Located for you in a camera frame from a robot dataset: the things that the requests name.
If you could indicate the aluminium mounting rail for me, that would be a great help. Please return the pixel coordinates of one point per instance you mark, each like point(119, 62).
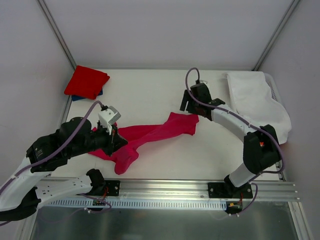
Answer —
point(268, 191)

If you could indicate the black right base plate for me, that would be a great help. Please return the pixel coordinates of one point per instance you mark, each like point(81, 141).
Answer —
point(220, 190)

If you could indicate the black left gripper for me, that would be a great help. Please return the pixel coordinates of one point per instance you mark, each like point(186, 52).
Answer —
point(114, 141)

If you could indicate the crimson pink t shirt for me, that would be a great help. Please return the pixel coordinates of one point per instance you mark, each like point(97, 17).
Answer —
point(137, 135)

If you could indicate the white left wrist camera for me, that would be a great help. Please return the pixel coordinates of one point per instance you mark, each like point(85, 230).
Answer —
point(108, 117)

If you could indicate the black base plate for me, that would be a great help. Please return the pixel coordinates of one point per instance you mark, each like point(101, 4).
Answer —
point(220, 190)
point(111, 188)

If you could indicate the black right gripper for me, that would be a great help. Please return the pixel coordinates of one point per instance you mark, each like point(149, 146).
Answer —
point(189, 104)

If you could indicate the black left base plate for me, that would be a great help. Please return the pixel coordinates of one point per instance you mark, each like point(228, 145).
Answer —
point(111, 188)

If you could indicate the white slotted cable duct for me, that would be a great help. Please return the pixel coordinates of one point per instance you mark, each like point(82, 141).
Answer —
point(158, 204)

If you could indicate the folded red t shirt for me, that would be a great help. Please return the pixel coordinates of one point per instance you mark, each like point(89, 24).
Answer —
point(86, 83)

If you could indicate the folded blue t shirt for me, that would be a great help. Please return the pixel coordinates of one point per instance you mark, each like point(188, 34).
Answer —
point(77, 98)

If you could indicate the white perforated plastic basket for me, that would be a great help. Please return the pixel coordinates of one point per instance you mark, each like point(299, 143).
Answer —
point(273, 87)

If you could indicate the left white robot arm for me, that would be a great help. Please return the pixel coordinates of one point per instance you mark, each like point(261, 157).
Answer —
point(23, 196)

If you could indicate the white t shirt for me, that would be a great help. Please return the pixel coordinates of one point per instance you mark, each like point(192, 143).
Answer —
point(251, 97)

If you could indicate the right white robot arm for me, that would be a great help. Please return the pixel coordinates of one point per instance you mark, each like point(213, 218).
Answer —
point(261, 148)

